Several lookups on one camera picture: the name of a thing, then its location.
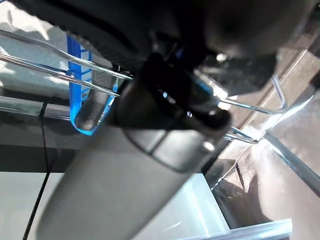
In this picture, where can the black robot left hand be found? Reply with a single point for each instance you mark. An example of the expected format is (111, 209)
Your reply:
(125, 187)

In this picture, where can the blue plastic shopping basket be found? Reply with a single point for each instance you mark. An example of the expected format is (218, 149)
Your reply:
(75, 62)

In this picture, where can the black framed display cabinet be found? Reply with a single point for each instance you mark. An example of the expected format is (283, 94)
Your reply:
(25, 150)

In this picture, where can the dark metal shelf board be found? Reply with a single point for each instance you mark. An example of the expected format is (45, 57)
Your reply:
(250, 231)

